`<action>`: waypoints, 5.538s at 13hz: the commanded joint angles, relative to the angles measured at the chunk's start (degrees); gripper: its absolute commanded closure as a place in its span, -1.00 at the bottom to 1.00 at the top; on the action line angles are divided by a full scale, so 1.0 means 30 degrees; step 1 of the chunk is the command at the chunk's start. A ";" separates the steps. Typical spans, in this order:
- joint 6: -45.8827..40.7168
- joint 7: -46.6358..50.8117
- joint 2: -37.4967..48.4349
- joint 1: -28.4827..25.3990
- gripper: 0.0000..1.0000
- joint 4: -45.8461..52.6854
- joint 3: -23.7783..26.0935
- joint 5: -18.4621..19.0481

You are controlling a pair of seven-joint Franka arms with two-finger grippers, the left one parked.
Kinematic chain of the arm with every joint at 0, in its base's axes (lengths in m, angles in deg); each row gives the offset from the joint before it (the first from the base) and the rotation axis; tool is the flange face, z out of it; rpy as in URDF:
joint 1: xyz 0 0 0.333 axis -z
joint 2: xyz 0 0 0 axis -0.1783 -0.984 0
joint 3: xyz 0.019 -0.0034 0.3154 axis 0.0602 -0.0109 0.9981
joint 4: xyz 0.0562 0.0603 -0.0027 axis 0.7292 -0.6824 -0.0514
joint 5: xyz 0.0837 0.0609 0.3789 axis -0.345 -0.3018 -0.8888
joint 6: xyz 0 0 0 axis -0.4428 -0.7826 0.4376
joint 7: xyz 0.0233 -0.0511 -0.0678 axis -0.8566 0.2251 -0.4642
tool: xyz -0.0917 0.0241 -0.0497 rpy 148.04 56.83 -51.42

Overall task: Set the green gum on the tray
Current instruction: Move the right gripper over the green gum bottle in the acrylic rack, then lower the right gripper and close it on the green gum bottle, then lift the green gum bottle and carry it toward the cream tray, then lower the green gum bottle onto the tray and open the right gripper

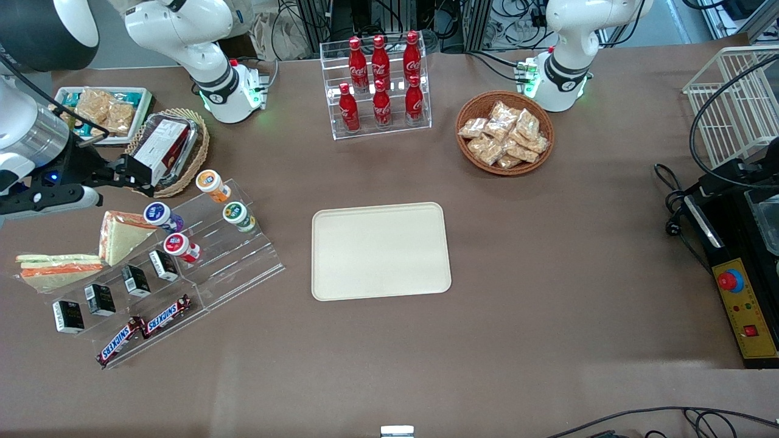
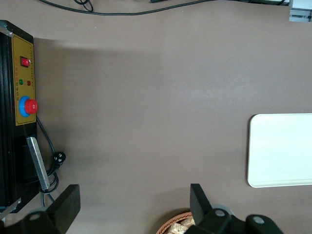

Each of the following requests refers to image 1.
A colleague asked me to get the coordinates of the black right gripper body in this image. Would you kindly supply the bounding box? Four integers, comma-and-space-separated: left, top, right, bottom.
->
27, 135, 130, 191

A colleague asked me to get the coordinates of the green gum bottle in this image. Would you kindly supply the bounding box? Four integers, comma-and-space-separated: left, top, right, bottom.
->
222, 201, 257, 233

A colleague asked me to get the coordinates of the purple gum bottle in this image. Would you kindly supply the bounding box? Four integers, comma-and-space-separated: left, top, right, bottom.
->
144, 202, 184, 234

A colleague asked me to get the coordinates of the red gum bottle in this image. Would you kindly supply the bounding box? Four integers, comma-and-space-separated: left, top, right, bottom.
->
163, 233, 201, 264

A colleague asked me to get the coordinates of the orange gum bottle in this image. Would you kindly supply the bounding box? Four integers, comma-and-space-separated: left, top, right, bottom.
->
195, 170, 232, 203

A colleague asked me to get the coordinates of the beige plastic tray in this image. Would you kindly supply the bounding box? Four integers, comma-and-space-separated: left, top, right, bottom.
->
312, 202, 452, 302

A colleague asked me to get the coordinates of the red and white snack box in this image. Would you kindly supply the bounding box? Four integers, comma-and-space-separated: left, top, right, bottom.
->
132, 119, 191, 187

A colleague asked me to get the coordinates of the upright triangular wrapped sandwich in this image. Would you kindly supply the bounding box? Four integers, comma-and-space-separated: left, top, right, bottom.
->
99, 210, 158, 267

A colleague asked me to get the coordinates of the rice cracker bag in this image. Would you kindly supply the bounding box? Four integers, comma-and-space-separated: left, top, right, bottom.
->
106, 102, 136, 135
75, 88, 114, 123

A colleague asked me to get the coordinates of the white rectangular snack bin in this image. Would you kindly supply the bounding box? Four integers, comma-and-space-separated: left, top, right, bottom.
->
52, 86, 153, 146

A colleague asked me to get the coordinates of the oval light wicker basket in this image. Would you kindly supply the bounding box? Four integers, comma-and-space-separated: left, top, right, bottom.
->
124, 108, 211, 199

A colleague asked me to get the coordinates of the small black chocolate box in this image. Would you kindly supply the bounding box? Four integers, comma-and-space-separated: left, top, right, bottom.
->
149, 249, 180, 282
52, 300, 85, 334
84, 283, 116, 317
121, 265, 152, 298

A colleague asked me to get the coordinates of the flat wrapped sandwich orange filling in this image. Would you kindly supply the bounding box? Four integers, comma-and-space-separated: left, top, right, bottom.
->
15, 254, 105, 293

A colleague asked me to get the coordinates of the clear acrylic stepped display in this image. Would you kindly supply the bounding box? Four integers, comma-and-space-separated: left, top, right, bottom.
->
43, 176, 286, 369

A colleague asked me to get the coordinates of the Snickers chocolate bar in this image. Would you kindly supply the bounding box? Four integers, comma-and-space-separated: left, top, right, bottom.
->
96, 316, 146, 368
141, 295, 192, 339

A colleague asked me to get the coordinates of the crumpled beige paper bag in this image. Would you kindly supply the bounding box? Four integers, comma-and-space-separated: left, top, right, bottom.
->
248, 11, 318, 61

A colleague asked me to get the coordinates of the red cola bottle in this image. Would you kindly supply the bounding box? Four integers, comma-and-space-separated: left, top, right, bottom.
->
403, 30, 422, 83
372, 79, 393, 129
372, 35, 391, 89
405, 75, 424, 126
348, 36, 369, 93
338, 83, 360, 133

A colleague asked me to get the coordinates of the clear acrylic bottle rack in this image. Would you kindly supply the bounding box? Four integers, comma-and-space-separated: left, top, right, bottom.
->
320, 38, 433, 141

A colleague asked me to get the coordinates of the round brown wicker basket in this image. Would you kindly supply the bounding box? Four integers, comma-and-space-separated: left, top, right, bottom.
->
455, 91, 555, 176

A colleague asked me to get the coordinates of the white green connector block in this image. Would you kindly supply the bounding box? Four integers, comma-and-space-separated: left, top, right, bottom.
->
514, 57, 540, 98

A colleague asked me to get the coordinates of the black yellow control box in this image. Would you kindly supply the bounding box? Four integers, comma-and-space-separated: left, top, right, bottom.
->
682, 189, 779, 369

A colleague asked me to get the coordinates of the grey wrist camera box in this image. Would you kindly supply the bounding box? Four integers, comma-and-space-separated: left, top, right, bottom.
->
0, 184, 102, 218

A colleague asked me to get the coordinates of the aluminium profile post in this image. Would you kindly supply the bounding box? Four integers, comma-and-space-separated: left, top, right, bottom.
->
463, 0, 495, 53
296, 0, 334, 50

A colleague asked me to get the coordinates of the coiled black power cable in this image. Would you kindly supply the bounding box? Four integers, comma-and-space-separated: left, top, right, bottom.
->
654, 162, 713, 271

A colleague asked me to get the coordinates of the thin black table edge cable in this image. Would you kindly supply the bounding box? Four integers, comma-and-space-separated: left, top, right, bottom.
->
543, 406, 779, 438

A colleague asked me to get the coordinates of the long black looping cable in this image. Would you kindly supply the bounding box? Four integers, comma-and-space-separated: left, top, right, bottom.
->
689, 55, 779, 190

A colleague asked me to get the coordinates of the black device with cables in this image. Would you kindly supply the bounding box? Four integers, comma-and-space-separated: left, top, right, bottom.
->
699, 139, 779, 198

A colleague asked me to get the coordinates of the white wire basket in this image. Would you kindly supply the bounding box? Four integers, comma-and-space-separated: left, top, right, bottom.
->
682, 46, 779, 172

